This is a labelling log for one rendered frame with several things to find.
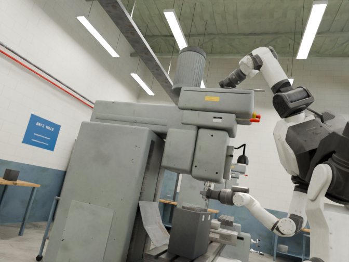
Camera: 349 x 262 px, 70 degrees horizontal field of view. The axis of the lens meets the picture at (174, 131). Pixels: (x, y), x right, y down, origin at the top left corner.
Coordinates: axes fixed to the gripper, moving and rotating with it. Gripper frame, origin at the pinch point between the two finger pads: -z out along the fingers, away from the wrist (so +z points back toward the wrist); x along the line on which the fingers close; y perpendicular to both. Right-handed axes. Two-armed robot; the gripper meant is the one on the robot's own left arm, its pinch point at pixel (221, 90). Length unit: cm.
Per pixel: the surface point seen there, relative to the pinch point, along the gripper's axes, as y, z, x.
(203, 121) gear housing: -24.1, -11.9, -13.2
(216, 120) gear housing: -26.1, -5.8, -8.9
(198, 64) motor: 19.2, -1.1, -15.1
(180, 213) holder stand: -82, -19, -39
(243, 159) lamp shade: -46.8, -8.5, 11.0
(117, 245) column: -81, -71, -42
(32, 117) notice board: 259, -402, -47
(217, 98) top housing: -13.7, 1.2, -10.3
